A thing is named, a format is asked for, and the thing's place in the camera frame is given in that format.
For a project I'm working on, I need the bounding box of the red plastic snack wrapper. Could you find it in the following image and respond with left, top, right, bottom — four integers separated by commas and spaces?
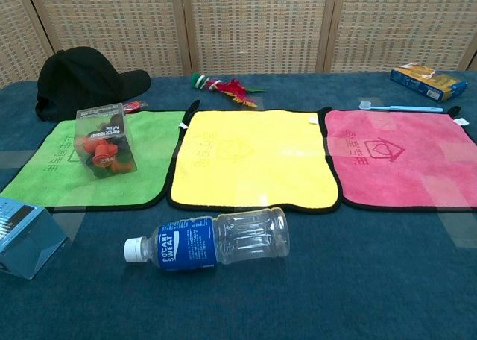
123, 100, 149, 114

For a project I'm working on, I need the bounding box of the yellow microfibre cloth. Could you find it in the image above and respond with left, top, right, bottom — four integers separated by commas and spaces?
166, 99, 342, 214

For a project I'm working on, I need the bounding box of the red feather shuttlecock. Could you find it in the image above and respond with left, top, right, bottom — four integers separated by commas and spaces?
190, 72, 268, 110

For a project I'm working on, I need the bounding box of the empty Pocari Sweat bottle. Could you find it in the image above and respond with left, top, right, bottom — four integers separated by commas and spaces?
123, 207, 291, 272

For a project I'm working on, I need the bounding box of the clear box with orange clips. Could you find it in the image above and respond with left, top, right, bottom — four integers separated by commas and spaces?
74, 102, 138, 179

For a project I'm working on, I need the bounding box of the woven folding screen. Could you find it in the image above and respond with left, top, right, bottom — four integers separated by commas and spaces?
0, 0, 477, 90

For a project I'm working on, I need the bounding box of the pink microfibre cloth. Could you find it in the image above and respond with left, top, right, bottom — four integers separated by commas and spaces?
323, 106, 477, 210

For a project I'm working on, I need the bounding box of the light blue toothbrush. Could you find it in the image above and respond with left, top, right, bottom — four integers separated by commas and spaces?
358, 100, 445, 113

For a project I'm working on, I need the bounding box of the black baseball cap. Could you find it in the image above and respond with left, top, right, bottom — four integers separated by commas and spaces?
35, 46, 152, 122

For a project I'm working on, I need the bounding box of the green microfibre cloth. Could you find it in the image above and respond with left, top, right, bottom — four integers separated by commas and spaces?
0, 110, 189, 210

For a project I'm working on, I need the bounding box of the blue and yellow carton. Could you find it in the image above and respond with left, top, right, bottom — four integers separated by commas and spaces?
389, 63, 470, 104

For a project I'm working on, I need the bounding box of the light blue cardboard box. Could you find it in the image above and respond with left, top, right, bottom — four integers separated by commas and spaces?
0, 196, 69, 280

